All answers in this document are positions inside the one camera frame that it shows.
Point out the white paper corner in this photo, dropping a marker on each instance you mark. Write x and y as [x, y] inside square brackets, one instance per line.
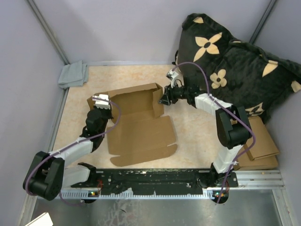
[42, 220]

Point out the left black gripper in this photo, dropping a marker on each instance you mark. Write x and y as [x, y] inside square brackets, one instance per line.
[108, 111]

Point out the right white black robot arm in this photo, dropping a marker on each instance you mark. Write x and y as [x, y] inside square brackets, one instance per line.
[232, 124]

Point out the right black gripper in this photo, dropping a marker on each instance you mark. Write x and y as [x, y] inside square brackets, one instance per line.
[164, 100]

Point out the folded cardboard box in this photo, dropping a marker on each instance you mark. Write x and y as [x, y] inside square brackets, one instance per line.
[264, 146]
[268, 162]

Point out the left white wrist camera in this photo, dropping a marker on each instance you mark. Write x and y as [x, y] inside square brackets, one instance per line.
[101, 101]

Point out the lower folded cardboard box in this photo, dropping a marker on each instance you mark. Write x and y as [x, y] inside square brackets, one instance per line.
[268, 162]

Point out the brown cardboard box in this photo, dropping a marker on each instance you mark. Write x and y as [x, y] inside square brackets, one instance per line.
[143, 133]

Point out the grey folded cloth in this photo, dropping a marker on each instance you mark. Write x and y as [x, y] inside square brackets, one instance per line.
[73, 75]

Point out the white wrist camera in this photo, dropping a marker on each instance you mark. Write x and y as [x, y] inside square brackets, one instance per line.
[172, 76]
[101, 101]

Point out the upper folded cardboard box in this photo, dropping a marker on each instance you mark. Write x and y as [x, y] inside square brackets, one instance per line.
[264, 146]

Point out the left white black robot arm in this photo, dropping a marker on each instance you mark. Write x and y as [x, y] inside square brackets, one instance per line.
[49, 173]

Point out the black floral plush pillow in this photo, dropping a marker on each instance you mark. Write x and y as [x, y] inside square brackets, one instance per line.
[233, 70]

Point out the grey slotted cable duct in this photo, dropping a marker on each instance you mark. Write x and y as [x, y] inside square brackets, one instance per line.
[86, 194]

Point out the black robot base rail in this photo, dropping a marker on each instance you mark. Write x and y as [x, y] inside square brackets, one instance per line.
[160, 182]

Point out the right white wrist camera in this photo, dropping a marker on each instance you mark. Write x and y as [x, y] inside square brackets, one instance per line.
[172, 76]

